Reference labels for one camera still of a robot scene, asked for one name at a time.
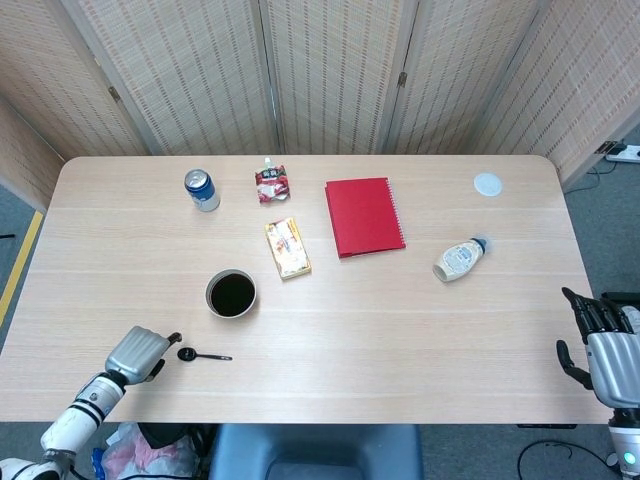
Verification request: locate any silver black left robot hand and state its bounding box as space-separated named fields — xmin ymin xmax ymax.
xmin=103 ymin=325 xmax=183 ymax=386

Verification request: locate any yellow curry roux box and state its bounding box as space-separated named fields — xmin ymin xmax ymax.
xmin=264 ymin=216 xmax=314 ymax=282

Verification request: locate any white round grommet cap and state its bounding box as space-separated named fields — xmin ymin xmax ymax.
xmin=473 ymin=172 xmax=504 ymax=198

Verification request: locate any red white snack pouch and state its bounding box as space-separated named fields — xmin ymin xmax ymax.
xmin=254 ymin=156 xmax=292 ymax=205

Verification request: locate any black floor cable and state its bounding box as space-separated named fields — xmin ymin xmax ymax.
xmin=517 ymin=438 xmax=622 ymax=480

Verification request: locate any cup of black coffee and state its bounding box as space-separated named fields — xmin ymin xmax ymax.
xmin=204 ymin=268 xmax=259 ymax=320

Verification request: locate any yellow floor tape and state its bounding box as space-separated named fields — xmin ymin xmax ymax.
xmin=0 ymin=209 xmax=46 ymax=326

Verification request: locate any black plastic spoon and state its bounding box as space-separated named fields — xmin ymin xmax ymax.
xmin=176 ymin=346 xmax=234 ymax=363

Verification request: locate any red spiral notebook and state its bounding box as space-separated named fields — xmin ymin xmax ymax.
xmin=323 ymin=176 xmax=408 ymax=260

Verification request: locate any white power strip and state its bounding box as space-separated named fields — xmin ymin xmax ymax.
xmin=604 ymin=143 xmax=640 ymax=164

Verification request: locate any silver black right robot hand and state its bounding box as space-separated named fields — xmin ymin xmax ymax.
xmin=556 ymin=286 xmax=640 ymax=409

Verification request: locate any white mayonnaise squeeze bottle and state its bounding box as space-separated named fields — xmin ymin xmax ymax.
xmin=432 ymin=234 xmax=494 ymax=285

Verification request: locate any blue white drink can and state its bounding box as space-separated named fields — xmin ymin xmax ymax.
xmin=183 ymin=168 xmax=221 ymax=213

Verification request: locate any blue grey chair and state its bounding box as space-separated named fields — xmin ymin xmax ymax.
xmin=207 ymin=423 xmax=424 ymax=480

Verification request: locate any crumpled plastic bag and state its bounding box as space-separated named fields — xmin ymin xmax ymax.
xmin=92 ymin=422 xmax=202 ymax=480

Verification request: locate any woven bamboo folding screen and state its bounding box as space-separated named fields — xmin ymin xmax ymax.
xmin=0 ymin=0 xmax=640 ymax=212

